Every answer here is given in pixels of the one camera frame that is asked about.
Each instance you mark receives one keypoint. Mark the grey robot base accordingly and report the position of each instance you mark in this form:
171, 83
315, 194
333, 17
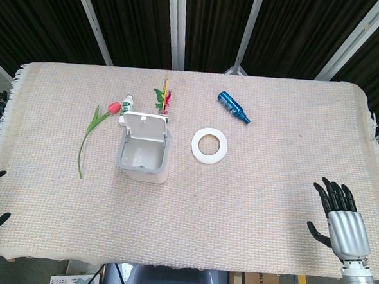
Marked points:
168, 282

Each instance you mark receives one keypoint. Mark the white tube green label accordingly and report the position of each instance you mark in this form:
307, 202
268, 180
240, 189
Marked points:
126, 107

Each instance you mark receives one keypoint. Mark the white open-lid trash bin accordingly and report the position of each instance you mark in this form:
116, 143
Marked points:
142, 174

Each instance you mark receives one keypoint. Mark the artificial red tulip green stem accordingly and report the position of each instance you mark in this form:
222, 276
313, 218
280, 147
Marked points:
115, 107

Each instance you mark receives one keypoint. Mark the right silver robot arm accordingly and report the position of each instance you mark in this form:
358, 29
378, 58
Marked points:
361, 281

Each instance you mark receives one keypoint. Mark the colourful feather shuttlecock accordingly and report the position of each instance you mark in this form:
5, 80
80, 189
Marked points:
162, 100

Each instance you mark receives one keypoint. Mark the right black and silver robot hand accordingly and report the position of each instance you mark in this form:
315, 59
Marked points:
348, 235

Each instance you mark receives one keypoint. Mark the white tape roll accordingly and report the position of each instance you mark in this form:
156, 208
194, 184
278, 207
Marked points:
196, 149

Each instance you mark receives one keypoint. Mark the black curtain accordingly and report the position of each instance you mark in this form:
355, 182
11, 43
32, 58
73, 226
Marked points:
136, 16

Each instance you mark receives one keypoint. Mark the white printed box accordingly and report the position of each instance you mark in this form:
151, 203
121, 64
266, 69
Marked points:
71, 283

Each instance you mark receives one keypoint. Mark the white frame post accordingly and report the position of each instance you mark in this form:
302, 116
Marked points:
245, 42
177, 25
353, 42
94, 17

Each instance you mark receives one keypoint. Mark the beige woven tablecloth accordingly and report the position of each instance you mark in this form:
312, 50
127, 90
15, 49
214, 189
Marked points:
236, 215

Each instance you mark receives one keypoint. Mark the blue spray bottle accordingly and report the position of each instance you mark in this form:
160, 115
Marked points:
230, 104

